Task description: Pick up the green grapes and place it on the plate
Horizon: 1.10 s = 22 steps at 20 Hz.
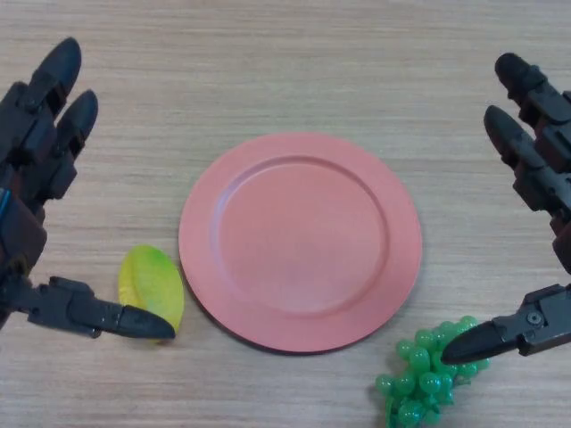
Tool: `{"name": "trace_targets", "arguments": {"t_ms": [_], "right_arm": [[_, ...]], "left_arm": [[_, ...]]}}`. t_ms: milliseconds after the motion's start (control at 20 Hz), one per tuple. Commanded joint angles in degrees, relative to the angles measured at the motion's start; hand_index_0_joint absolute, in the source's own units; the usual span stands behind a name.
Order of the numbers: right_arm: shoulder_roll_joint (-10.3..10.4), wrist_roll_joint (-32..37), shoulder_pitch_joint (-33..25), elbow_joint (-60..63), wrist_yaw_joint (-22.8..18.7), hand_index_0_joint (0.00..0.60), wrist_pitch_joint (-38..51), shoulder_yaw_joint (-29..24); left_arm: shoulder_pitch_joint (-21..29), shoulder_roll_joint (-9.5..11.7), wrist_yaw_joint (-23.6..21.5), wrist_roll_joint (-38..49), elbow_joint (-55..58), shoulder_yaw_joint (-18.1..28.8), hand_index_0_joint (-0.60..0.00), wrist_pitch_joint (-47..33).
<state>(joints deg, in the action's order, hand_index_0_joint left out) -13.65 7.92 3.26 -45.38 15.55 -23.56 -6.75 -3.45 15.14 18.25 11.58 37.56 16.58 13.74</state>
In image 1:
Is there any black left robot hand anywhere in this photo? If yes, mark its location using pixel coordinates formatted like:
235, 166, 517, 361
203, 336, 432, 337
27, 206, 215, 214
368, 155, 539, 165
0, 37, 176, 343

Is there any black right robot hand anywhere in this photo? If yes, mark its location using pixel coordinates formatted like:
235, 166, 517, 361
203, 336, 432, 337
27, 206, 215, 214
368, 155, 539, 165
440, 53, 571, 366

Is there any green grape bunch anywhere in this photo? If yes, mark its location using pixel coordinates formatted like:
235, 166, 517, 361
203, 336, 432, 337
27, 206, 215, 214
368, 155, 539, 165
374, 315, 492, 428

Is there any pink round plate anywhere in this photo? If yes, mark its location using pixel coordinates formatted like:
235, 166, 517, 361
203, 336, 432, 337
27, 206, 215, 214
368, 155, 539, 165
178, 132, 424, 357

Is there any yellow green starfruit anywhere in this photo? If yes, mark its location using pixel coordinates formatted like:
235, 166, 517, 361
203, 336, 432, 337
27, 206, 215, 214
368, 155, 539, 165
117, 244, 186, 343

